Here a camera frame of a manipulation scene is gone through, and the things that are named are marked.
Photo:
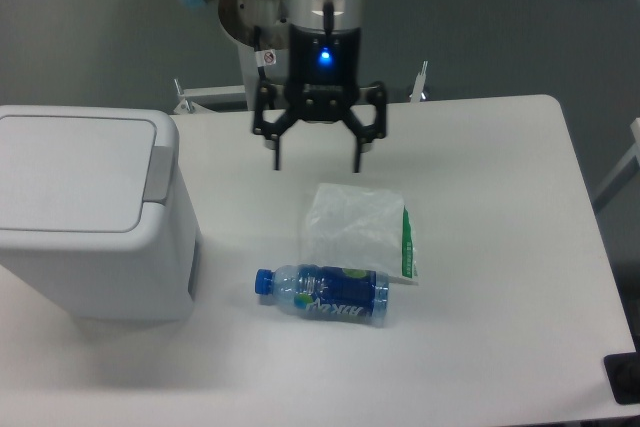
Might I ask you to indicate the black clamp at table corner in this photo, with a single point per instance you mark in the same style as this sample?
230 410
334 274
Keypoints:
623 374

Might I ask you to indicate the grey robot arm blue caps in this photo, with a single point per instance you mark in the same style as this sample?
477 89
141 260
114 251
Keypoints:
328 16

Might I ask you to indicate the white plastic bag green stripe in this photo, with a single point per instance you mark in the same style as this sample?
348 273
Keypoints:
360 228

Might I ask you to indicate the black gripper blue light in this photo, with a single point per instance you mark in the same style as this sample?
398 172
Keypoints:
321 87

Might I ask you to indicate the white trash can lid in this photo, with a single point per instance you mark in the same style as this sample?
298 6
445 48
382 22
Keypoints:
81 171

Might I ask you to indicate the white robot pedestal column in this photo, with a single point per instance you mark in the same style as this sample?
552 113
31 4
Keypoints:
260 31

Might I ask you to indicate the blue plastic water bottle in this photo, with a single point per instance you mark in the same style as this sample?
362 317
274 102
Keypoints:
325 293

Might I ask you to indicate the white plastic trash can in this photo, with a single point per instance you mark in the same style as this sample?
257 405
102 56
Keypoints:
146 274

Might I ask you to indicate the white furniture leg right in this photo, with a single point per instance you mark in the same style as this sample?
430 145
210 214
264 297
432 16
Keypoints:
620 175

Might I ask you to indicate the white metal base frame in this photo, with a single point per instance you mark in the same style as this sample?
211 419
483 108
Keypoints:
233 98

